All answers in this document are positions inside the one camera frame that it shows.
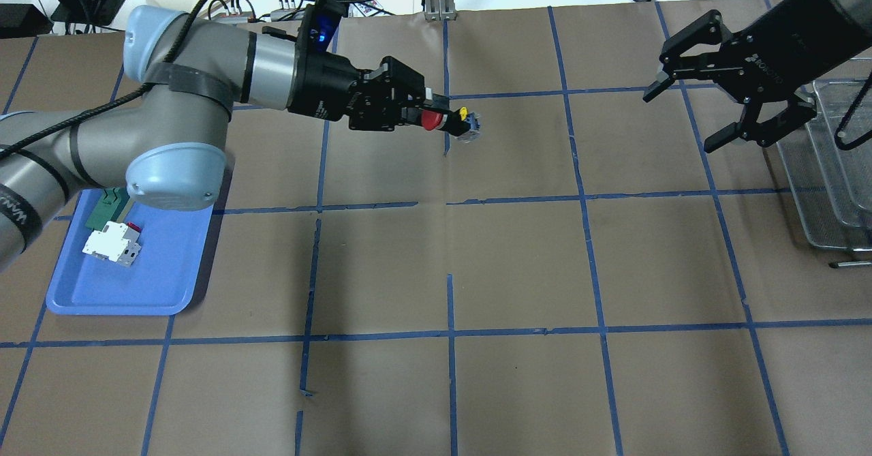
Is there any green terminal block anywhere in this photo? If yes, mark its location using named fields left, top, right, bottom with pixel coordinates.
left=85, top=187, right=134, bottom=230

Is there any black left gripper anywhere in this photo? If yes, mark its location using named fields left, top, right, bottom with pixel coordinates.
left=286, top=53, right=450, bottom=131

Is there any white circuit breaker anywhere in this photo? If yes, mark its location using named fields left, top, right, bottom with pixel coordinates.
left=82, top=221, right=142, bottom=267

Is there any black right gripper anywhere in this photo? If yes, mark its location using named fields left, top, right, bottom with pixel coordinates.
left=642, top=0, right=859, bottom=153

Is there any blue plastic tray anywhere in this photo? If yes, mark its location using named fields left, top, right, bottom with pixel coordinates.
left=46, top=187, right=215, bottom=316

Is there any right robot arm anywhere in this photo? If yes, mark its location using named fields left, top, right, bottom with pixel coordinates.
left=642, top=0, right=871, bottom=153

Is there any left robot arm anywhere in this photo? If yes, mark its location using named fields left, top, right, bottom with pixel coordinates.
left=2, top=6, right=462, bottom=269

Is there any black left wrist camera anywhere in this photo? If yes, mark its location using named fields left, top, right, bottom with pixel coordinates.
left=262, top=0, right=352, bottom=52

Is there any red emergency stop button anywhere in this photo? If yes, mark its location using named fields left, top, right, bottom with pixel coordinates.
left=420, top=107, right=482, bottom=142

